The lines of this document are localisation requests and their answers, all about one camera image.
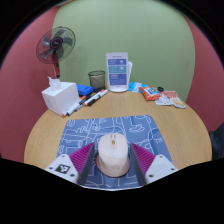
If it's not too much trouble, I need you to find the red snack packet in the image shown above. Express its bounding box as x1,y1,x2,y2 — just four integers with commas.
138,85,162,102

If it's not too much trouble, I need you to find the blue and white sign stand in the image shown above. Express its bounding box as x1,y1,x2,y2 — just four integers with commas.
105,51,130,93

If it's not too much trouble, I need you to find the black standing fan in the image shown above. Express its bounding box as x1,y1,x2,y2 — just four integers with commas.
35,26,77,79

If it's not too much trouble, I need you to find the blue whiteboard eraser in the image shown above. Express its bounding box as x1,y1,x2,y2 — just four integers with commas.
76,84,94,98

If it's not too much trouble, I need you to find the cream computer mouse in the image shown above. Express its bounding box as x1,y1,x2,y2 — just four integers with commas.
96,132,131,178

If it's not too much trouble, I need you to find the white plastic chair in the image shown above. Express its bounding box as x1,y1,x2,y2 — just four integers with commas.
127,60,134,84

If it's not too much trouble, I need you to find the white tissue box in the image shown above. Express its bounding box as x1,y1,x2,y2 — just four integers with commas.
41,76,81,117

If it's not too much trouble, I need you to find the black mesh pen cup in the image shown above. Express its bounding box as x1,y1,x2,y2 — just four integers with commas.
87,70,107,93

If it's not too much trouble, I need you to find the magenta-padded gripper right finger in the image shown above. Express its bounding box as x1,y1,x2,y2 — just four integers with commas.
129,142,179,187

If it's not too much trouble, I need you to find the blue snack packet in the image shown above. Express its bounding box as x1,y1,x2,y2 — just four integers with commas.
128,81,148,94

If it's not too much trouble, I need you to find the red-capped whiteboard marker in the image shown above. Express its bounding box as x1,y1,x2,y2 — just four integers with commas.
82,88,106,108
61,95,87,118

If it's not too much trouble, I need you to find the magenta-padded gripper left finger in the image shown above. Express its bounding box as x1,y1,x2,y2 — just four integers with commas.
44,142,96,186

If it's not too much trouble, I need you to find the orange and white snack packet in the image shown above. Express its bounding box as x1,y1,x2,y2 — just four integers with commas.
163,90,187,110

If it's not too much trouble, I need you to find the blue patterned mouse pad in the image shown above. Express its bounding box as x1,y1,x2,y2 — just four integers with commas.
56,114,173,192

